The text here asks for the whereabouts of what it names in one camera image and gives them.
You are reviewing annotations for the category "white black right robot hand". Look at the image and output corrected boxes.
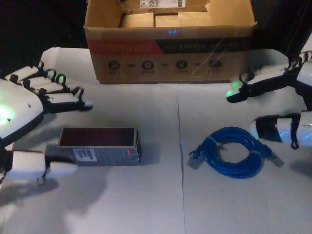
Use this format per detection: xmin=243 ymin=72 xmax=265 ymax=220
xmin=225 ymin=50 xmax=312 ymax=150

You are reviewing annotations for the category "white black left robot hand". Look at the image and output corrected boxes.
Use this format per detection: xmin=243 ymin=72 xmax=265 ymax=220
xmin=0 ymin=60 xmax=94 ymax=186

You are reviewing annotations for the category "blue cable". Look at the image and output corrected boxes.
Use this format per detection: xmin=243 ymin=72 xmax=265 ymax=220
xmin=186 ymin=126 xmax=285 ymax=178

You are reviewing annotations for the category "open brown cardboard box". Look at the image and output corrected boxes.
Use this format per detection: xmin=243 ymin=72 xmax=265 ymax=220
xmin=83 ymin=0 xmax=258 ymax=85

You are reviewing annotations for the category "white table sheet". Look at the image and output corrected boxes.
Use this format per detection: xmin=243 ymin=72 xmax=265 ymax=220
xmin=0 ymin=47 xmax=312 ymax=234

